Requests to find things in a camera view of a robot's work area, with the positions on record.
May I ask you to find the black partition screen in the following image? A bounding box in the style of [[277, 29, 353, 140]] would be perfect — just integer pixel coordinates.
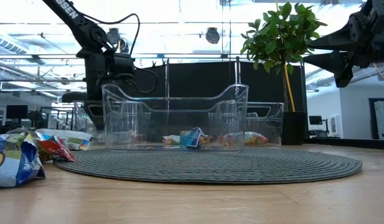
[[96, 61, 306, 144]]

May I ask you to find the blue white green granola bar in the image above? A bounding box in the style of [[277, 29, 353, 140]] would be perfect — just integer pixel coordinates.
[[0, 132, 46, 189]]

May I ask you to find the round black ceiling light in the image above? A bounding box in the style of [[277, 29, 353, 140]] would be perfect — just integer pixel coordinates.
[[205, 27, 221, 45], [107, 27, 121, 45], [118, 37, 129, 54]]

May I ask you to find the green potted plant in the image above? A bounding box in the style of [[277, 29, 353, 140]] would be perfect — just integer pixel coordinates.
[[240, 1, 329, 146]]

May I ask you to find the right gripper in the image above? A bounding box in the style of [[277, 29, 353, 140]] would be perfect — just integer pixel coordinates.
[[302, 0, 384, 88]]

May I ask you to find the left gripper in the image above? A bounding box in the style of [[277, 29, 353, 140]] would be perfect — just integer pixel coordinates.
[[85, 52, 136, 130]]

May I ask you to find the clear plastic bin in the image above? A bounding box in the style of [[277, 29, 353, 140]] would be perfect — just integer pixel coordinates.
[[208, 101, 286, 147], [73, 100, 157, 144], [101, 83, 250, 152]]

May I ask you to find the red white granola bar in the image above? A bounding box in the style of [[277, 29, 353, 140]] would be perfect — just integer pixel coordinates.
[[35, 135, 78, 164]]

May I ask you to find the round grey woven placemat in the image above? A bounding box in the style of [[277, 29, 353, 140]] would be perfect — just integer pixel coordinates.
[[54, 147, 363, 185]]

